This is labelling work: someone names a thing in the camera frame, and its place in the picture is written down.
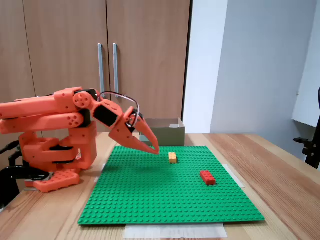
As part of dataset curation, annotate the open cardboard box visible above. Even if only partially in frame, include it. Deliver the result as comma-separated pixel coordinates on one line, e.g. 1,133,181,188
138,117,186,147

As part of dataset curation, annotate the green lego baseplate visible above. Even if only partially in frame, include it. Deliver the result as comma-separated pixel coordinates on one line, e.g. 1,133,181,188
77,145,265,226

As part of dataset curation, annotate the red lego block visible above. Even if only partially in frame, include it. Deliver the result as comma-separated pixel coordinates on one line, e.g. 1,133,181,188
199,170,216,186

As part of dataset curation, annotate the wooden cabinet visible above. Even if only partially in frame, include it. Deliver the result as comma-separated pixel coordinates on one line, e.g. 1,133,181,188
0,0,193,134

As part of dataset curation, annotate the wide translucent tape strip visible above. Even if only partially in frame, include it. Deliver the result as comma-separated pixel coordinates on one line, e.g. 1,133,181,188
124,223,228,239

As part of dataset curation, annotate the black table clamp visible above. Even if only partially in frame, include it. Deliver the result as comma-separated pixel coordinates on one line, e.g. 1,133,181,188
0,152,51,210

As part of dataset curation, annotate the black chair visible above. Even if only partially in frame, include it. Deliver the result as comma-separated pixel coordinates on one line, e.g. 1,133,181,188
293,87,320,171

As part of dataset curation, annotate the white furniture panel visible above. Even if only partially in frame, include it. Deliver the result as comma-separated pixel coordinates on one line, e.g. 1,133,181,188
291,0,320,129

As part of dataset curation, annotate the metal cabinet handle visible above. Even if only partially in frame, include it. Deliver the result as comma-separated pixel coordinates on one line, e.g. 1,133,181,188
97,43,106,94
112,43,120,99

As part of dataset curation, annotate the black power cable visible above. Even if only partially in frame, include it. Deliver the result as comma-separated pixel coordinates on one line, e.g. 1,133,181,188
0,140,21,155

